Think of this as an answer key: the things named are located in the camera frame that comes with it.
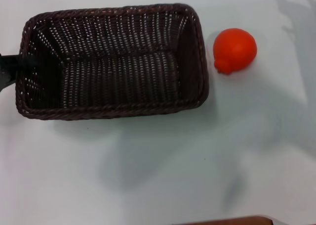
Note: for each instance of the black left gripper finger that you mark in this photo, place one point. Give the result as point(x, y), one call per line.
point(17, 61)
point(6, 79)

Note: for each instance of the black woven rectangular basket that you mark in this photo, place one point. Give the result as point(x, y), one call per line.
point(118, 71)

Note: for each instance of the orange round fruit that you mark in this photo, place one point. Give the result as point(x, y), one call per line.
point(234, 49)

